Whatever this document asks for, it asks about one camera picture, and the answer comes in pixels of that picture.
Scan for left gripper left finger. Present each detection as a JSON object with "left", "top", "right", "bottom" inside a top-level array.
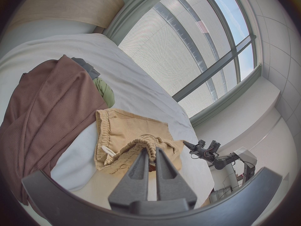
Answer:
[{"left": 108, "top": 147, "right": 151, "bottom": 209}]

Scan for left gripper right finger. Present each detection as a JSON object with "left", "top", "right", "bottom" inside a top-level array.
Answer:
[{"left": 155, "top": 147, "right": 197, "bottom": 209}]

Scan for tan shorts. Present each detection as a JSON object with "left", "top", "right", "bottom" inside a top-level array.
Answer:
[{"left": 71, "top": 108, "right": 184, "bottom": 209}]

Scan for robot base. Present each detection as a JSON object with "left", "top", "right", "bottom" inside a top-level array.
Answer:
[{"left": 209, "top": 185, "right": 232, "bottom": 204}]

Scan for bed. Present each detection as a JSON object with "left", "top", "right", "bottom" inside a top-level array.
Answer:
[{"left": 0, "top": 0, "right": 214, "bottom": 209}]

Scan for green garment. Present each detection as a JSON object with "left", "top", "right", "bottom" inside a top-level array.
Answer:
[{"left": 92, "top": 77, "right": 115, "bottom": 108}]

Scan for window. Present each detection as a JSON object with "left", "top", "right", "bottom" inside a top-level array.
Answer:
[{"left": 118, "top": 0, "right": 261, "bottom": 119}]

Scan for brown garment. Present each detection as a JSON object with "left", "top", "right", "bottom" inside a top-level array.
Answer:
[{"left": 0, "top": 55, "right": 111, "bottom": 218}]

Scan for black garment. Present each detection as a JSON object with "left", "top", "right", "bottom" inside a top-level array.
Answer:
[{"left": 71, "top": 57, "right": 101, "bottom": 79}]

